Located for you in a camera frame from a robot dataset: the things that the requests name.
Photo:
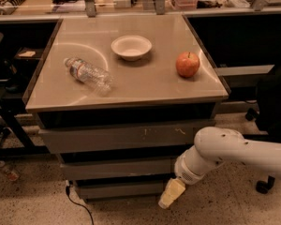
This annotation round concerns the grey top drawer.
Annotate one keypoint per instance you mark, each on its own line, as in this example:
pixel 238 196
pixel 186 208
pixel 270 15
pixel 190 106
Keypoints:
pixel 128 136

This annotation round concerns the grey drawer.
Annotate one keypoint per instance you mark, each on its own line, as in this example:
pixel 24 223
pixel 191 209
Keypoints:
pixel 128 136
pixel 118 168
pixel 98 192

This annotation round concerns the clear plastic water bottle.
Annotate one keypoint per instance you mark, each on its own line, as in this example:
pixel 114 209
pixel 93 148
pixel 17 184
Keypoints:
pixel 97 78

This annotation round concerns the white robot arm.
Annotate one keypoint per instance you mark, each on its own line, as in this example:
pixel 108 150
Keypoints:
pixel 212 147

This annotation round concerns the red apple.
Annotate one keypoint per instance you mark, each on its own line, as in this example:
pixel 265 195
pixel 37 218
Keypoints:
pixel 187 64

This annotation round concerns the black coiled spring item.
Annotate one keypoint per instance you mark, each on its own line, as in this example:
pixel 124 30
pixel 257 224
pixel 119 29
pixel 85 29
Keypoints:
pixel 10 6

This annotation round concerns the white paper bowl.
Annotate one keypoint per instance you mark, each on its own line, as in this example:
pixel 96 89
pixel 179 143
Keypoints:
pixel 131 48

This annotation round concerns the grey drawer cabinet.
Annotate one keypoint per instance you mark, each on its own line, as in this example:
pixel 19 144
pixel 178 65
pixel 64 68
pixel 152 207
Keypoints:
pixel 145 91

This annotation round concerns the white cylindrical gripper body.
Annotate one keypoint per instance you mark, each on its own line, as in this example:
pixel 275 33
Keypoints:
pixel 186 172

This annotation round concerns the grey bottom drawer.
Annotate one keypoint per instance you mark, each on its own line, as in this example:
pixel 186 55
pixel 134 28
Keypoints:
pixel 98 192

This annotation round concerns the plastic bottle on floor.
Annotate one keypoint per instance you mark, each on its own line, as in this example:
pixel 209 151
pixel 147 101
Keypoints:
pixel 8 171

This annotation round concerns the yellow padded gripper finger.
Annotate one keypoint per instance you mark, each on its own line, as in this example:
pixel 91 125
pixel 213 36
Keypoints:
pixel 173 190

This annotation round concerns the black office chair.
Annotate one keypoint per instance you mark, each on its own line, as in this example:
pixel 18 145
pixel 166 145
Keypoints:
pixel 268 95

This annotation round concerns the black desk frame left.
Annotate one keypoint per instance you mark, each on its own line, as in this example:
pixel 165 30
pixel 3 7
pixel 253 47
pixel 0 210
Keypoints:
pixel 8 111

